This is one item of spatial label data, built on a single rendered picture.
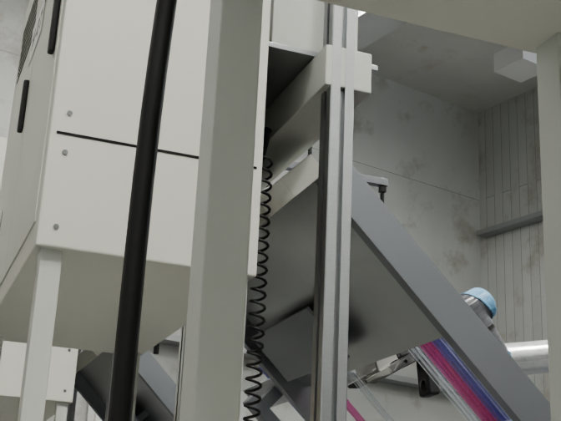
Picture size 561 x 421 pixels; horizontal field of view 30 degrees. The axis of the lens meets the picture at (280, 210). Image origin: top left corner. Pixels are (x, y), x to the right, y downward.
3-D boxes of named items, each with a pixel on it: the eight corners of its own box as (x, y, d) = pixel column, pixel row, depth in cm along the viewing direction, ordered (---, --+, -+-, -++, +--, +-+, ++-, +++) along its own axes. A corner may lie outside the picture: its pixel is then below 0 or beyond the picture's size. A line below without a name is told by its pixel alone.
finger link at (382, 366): (354, 360, 204) (381, 342, 210) (368, 387, 203) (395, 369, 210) (364, 355, 202) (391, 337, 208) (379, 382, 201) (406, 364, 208)
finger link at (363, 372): (335, 366, 214) (374, 345, 215) (348, 392, 213) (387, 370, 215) (336, 366, 211) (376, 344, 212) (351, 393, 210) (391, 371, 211)
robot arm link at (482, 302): (506, 316, 219) (486, 280, 220) (468, 338, 214) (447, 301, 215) (487, 323, 226) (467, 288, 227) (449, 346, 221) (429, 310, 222)
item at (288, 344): (292, 399, 221) (309, 383, 224) (450, 344, 163) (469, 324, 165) (193, 279, 221) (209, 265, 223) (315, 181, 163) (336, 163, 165)
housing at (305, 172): (201, 297, 221) (247, 257, 227) (285, 235, 177) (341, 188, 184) (176, 268, 220) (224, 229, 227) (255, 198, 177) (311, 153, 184)
